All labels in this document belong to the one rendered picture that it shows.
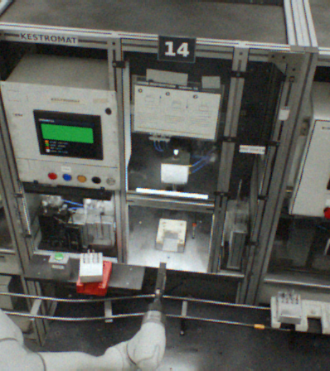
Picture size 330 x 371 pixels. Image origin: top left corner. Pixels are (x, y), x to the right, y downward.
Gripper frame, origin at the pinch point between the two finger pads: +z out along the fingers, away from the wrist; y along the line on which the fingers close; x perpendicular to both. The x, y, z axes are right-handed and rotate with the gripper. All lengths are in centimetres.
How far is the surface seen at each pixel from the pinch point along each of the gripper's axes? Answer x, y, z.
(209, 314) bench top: -22, -44, 15
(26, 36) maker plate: 50, 89, 21
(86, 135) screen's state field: 32, 53, 18
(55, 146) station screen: 45, 46, 18
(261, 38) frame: -27, 89, 33
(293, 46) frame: -37, 91, 24
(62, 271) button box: 45.2, -15.2, 8.1
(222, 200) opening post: -21.4, 24.0, 22.1
